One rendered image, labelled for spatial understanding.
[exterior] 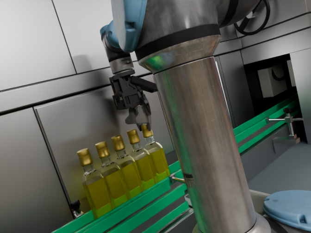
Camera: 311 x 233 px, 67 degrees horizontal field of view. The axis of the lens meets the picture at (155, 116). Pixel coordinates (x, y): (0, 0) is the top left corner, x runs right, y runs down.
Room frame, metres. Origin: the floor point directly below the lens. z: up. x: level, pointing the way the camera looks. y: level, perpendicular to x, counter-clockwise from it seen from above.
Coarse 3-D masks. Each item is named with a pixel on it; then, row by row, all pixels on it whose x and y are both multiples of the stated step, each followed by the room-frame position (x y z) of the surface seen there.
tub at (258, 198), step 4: (252, 192) 0.76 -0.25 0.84; (256, 192) 0.75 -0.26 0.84; (260, 192) 0.74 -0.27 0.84; (252, 196) 0.76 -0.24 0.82; (256, 196) 0.75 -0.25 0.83; (260, 196) 0.73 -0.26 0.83; (264, 196) 0.72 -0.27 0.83; (252, 200) 0.76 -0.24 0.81; (256, 200) 0.75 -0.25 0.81; (260, 200) 0.74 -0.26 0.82; (256, 204) 0.75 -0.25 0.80; (260, 204) 0.74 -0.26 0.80; (256, 208) 0.75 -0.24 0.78; (260, 208) 0.74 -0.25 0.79; (256, 212) 0.75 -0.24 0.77; (260, 212) 0.74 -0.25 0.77; (264, 212) 0.73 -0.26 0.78
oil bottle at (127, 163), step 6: (126, 156) 0.75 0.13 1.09; (120, 162) 0.73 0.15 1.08; (126, 162) 0.73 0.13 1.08; (132, 162) 0.74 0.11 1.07; (126, 168) 0.73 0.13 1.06; (132, 168) 0.74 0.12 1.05; (126, 174) 0.72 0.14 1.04; (132, 174) 0.73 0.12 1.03; (138, 174) 0.75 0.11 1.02; (126, 180) 0.72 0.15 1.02; (132, 180) 0.73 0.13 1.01; (138, 180) 0.74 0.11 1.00; (126, 186) 0.72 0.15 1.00; (132, 186) 0.73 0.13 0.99; (138, 186) 0.74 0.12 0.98; (132, 192) 0.72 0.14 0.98; (138, 192) 0.73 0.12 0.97
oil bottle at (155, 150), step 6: (150, 144) 0.80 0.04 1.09; (156, 144) 0.81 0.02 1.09; (150, 150) 0.79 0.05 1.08; (156, 150) 0.80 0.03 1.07; (162, 150) 0.81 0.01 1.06; (150, 156) 0.79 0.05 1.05; (156, 156) 0.79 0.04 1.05; (162, 156) 0.81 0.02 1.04; (156, 162) 0.79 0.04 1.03; (162, 162) 0.80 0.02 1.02; (156, 168) 0.78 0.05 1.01; (162, 168) 0.80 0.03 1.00; (168, 168) 0.81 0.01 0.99; (156, 174) 0.79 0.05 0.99; (162, 174) 0.79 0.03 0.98; (168, 174) 0.81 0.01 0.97
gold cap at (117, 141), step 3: (117, 135) 0.76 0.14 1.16; (120, 135) 0.75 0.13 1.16; (111, 138) 0.75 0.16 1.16; (114, 138) 0.74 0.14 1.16; (117, 138) 0.74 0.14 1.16; (120, 138) 0.75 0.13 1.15; (114, 141) 0.74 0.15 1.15; (117, 141) 0.74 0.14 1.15; (120, 141) 0.74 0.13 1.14; (114, 144) 0.74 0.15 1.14; (117, 144) 0.74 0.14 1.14; (120, 144) 0.74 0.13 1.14; (123, 144) 0.75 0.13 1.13; (114, 147) 0.75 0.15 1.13; (117, 147) 0.74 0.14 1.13; (120, 147) 0.74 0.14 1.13; (123, 147) 0.74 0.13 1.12; (117, 150) 0.74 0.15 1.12
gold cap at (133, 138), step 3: (132, 129) 0.79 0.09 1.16; (135, 129) 0.78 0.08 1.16; (129, 132) 0.77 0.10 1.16; (132, 132) 0.77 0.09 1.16; (135, 132) 0.78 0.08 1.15; (129, 135) 0.78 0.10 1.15; (132, 135) 0.77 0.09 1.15; (135, 135) 0.77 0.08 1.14; (129, 138) 0.78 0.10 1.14; (132, 138) 0.77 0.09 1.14; (135, 138) 0.77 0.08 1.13; (138, 138) 0.78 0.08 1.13; (132, 141) 0.77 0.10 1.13; (135, 141) 0.77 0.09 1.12; (138, 141) 0.78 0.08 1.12
